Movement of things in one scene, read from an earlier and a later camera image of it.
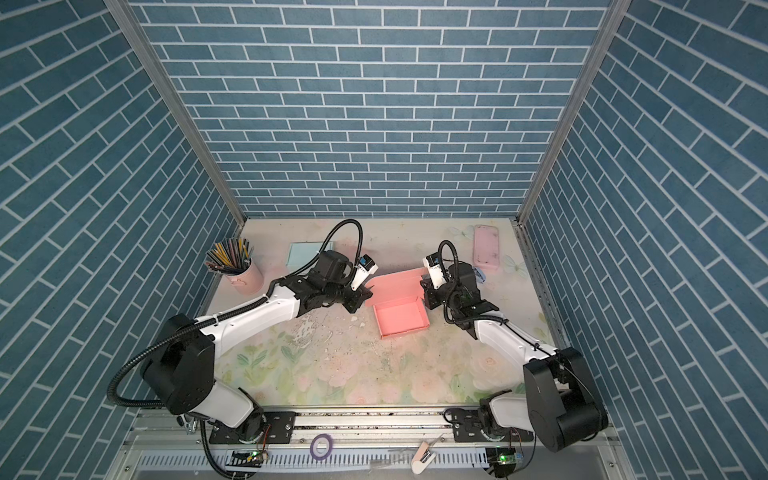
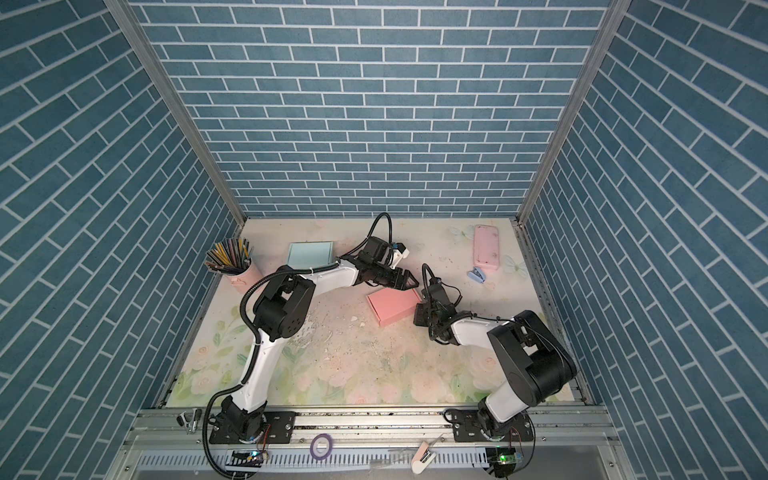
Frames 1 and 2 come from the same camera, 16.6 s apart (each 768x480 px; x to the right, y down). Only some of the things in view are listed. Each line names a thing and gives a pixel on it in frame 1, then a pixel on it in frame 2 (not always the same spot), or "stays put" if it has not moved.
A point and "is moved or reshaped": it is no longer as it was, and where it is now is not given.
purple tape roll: x=330 y=446 stays put
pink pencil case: x=486 y=247 stays put
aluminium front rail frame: x=565 y=443 stays put
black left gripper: x=360 y=295 → x=400 y=284
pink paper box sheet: x=397 y=300 is moved or reshaped
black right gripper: x=430 y=291 → x=419 y=317
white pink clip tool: x=422 y=459 stays put
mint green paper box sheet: x=300 y=252 stays put
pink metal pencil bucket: x=248 y=282 stays put
